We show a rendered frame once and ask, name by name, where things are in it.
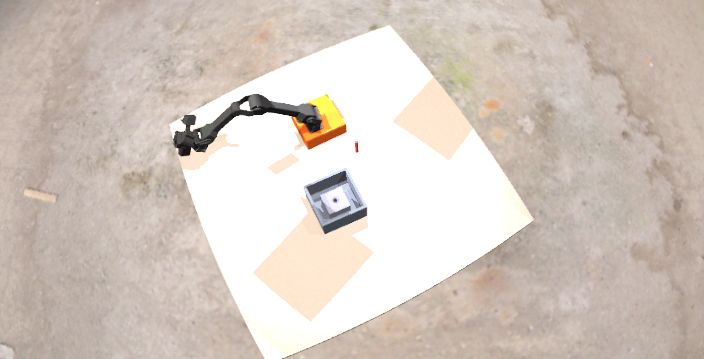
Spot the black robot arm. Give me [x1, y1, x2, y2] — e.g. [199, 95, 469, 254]
[173, 93, 323, 153]

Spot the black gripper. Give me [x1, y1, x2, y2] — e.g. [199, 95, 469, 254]
[178, 114, 197, 157]

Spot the white square plate with hole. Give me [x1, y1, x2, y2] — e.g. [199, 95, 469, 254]
[320, 187, 351, 219]

